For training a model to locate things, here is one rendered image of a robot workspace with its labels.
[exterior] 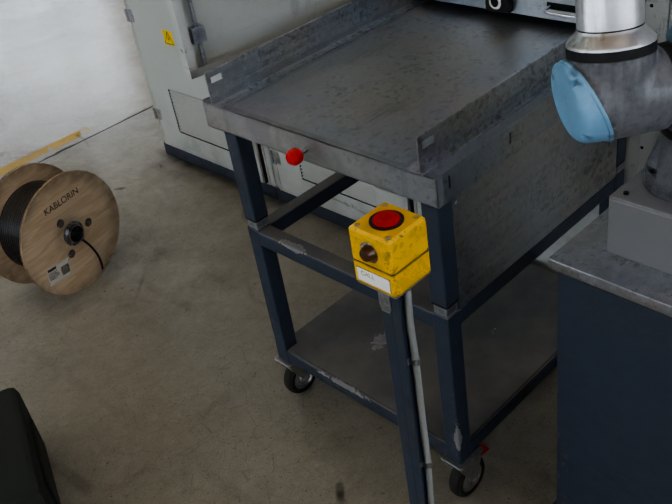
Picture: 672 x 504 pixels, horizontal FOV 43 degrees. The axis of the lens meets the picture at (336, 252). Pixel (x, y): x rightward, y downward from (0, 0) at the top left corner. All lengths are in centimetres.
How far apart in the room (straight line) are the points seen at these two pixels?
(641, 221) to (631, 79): 24
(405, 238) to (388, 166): 29
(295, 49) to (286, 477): 98
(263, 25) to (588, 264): 103
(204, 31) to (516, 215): 79
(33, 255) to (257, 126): 121
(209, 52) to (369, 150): 61
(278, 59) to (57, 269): 121
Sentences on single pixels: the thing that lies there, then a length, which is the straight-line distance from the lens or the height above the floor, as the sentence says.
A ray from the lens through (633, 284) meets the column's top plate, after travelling 130.
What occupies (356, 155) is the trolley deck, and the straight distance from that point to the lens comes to 148.
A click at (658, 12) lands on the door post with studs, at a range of 186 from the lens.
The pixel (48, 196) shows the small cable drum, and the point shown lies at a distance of 271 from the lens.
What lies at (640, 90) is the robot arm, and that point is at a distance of 117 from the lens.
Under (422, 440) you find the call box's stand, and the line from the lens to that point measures 147.
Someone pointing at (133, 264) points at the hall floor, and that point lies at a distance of 292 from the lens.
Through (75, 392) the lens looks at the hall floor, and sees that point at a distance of 249.
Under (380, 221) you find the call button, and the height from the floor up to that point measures 91.
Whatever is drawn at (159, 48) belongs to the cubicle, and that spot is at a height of 50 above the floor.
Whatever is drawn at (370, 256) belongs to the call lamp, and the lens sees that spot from 117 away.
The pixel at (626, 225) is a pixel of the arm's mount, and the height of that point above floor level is 81.
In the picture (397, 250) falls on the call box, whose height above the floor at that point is 88.
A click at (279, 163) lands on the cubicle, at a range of 292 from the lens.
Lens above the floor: 154
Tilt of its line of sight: 34 degrees down
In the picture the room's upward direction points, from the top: 10 degrees counter-clockwise
